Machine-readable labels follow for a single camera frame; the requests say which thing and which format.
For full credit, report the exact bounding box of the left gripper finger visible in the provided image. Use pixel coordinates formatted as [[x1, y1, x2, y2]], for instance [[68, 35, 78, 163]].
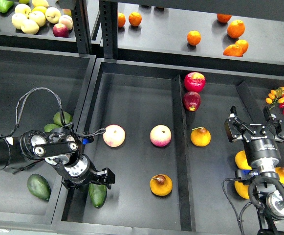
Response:
[[92, 167, 115, 189], [62, 179, 88, 189]]

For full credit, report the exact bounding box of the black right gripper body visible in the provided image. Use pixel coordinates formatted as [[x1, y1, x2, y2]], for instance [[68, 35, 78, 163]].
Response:
[[243, 127, 281, 169]]

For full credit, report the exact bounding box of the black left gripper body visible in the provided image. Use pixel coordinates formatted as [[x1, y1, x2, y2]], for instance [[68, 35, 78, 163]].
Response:
[[58, 155, 97, 184]]

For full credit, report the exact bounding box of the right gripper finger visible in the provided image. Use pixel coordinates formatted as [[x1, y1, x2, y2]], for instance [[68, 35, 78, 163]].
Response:
[[261, 106, 284, 142], [224, 106, 254, 142]]

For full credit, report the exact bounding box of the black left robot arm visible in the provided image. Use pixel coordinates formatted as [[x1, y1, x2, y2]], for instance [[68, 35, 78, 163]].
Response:
[[0, 87, 115, 189]]

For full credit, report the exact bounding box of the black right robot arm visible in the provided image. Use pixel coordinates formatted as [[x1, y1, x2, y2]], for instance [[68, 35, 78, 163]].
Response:
[[224, 106, 284, 235]]

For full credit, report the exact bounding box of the yellow pear under gripper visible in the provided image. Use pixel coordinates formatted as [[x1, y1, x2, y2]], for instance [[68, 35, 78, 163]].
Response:
[[235, 150, 252, 170]]

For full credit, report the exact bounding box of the dark green avocado bottom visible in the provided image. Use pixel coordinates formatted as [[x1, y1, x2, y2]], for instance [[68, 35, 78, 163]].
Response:
[[27, 174, 51, 201]]

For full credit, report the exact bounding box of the yellow pear upper right compartment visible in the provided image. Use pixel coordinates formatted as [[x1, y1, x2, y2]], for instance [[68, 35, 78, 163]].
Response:
[[190, 127, 211, 147]]

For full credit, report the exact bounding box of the green avocado top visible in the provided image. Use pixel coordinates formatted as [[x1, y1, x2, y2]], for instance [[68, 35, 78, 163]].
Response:
[[53, 111, 73, 126]]

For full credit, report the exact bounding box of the pale yellow pear front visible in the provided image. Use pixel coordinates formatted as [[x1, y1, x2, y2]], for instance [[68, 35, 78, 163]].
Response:
[[21, 19, 40, 35]]

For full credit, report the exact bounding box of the pale yellow pear middle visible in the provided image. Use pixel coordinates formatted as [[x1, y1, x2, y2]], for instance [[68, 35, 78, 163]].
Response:
[[29, 11, 46, 27]]

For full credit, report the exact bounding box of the cherry tomato bunch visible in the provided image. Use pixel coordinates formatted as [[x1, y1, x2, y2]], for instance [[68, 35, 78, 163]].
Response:
[[265, 87, 284, 115]]

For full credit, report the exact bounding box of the pink apple left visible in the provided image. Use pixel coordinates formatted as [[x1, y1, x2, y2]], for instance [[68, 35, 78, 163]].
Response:
[[103, 124, 125, 147]]

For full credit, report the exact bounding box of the pink apple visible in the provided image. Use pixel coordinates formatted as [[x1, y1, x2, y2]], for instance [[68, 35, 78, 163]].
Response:
[[150, 125, 172, 147], [103, 124, 125, 147]]

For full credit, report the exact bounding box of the dark red apple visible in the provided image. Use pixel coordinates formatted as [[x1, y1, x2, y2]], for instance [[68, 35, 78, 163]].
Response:
[[183, 91, 201, 112]]

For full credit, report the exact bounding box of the black tray divider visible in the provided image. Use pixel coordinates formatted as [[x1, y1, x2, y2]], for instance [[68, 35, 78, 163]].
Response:
[[171, 74, 196, 232]]

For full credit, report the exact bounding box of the bright red apple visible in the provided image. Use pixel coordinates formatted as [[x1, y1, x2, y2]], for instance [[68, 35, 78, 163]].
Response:
[[184, 72, 206, 93]]

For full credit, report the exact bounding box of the pink apple right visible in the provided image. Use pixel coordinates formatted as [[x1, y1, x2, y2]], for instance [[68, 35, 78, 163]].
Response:
[[150, 125, 172, 147]]

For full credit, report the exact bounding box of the black middle tray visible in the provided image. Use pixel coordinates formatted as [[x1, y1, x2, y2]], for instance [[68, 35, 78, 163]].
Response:
[[52, 59, 284, 235]]

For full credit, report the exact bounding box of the black tray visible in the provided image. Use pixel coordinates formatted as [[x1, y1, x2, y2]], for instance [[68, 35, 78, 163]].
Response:
[[0, 47, 96, 230], [52, 59, 284, 235]]

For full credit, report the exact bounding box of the orange front right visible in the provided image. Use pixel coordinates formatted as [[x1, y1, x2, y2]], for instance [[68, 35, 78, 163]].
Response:
[[223, 44, 243, 57]]

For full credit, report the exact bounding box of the orange right small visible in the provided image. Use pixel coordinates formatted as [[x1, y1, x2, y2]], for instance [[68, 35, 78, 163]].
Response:
[[235, 39, 249, 54]]

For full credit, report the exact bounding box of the black left tray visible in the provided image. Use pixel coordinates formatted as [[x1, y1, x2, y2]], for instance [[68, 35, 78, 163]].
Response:
[[0, 47, 96, 230]]

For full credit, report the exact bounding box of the large orange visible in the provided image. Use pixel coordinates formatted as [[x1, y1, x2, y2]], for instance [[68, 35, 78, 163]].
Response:
[[227, 20, 245, 39]]

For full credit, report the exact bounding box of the orange middle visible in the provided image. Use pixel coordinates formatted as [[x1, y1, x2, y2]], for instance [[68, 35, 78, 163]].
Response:
[[187, 30, 201, 46]]

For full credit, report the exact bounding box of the orange top right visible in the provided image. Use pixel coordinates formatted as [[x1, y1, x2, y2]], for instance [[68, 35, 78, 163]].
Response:
[[217, 14, 232, 24]]

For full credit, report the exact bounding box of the red apple on shelf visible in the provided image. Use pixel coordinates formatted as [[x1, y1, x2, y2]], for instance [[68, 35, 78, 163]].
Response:
[[52, 23, 69, 38]]

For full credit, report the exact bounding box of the peach on shelf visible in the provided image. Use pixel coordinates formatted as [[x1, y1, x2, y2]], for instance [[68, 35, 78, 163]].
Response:
[[58, 15, 73, 30]]

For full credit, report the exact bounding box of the orange far left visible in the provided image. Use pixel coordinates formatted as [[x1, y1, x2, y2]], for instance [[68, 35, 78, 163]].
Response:
[[117, 12, 126, 28]]

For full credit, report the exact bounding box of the black shelf post left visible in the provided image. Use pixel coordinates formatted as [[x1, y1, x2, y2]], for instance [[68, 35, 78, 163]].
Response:
[[59, 0, 91, 54]]

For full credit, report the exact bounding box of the black shelf post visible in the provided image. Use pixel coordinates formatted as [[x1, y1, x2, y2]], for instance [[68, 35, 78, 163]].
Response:
[[99, 0, 118, 59], [59, 0, 91, 54]]

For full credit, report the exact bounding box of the black shelf post right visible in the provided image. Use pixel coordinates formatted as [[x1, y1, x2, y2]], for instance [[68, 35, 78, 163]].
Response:
[[99, 0, 118, 59]]

